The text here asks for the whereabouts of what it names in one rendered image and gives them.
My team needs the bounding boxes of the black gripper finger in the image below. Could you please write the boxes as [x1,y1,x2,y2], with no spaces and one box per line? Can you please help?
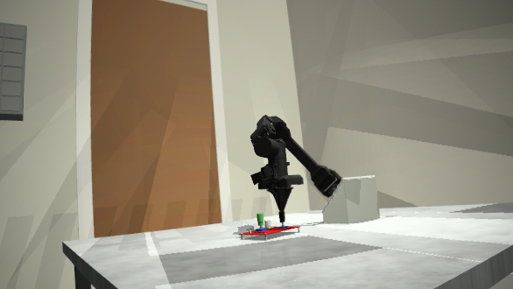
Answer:
[267,189,280,212]
[272,187,293,212]

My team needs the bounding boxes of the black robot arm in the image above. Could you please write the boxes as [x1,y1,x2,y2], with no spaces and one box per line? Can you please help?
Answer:
[250,115,342,197]

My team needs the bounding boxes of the red circuit board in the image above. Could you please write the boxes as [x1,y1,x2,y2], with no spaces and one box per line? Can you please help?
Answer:
[239,211,299,241]

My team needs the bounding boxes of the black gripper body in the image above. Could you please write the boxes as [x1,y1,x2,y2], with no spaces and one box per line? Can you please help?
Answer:
[258,159,304,190]

